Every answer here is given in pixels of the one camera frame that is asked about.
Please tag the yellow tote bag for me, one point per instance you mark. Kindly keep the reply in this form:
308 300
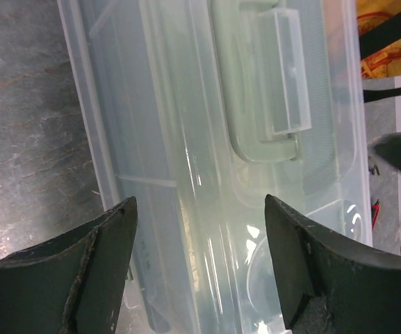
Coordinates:
379 25

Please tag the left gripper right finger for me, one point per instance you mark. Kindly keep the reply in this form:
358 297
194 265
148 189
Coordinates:
329 283

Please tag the green plastic tool box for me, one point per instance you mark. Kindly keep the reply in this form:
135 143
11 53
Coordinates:
199 110

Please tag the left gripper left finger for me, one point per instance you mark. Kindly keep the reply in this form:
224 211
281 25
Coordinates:
73 283

